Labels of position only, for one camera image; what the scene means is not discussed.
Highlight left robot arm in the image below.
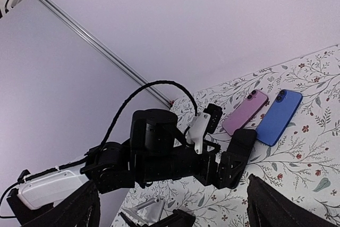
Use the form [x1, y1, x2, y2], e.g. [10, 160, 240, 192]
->
[3, 104, 257, 224]

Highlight white folding stand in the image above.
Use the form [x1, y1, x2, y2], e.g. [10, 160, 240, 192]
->
[119, 198, 165, 226]

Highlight left aluminium frame post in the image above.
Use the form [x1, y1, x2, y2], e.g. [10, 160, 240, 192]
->
[30, 0, 172, 108]

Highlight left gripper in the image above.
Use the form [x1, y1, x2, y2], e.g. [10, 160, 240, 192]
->
[129, 109, 246, 189]

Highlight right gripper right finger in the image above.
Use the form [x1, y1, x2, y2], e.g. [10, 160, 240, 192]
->
[247, 174, 334, 227]

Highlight left black cable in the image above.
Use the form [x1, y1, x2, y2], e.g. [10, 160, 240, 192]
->
[102, 79, 199, 148]

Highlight small black phone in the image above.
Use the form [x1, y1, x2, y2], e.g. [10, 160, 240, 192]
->
[227, 129, 257, 164]

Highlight blue phone face down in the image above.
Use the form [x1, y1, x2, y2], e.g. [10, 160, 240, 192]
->
[256, 89, 303, 147]

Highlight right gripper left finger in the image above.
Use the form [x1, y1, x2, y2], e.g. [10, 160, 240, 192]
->
[20, 181, 100, 226]

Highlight floral patterned table mat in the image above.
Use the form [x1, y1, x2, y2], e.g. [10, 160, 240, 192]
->
[122, 45, 339, 226]

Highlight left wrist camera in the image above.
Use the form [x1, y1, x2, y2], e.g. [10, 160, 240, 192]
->
[185, 104, 223, 155]

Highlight black folding phone stand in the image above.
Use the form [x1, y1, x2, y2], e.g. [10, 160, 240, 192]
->
[150, 209, 196, 227]

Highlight pink phone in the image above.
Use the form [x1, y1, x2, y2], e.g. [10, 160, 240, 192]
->
[222, 90, 268, 136]

